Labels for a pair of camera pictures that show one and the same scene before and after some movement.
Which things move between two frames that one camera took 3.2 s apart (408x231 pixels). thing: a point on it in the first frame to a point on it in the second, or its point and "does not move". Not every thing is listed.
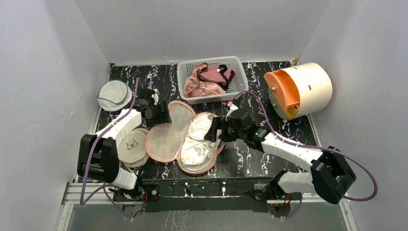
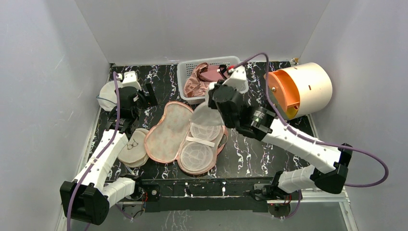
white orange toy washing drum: x=300 y=89 does not move
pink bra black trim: x=219 y=74 does not move
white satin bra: x=196 y=148 to x=205 y=114
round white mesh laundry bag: x=114 y=96 does not move
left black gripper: x=163 y=118 to x=150 y=99
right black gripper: x=220 y=130 to x=213 y=96
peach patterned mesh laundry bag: x=182 y=138 does not move
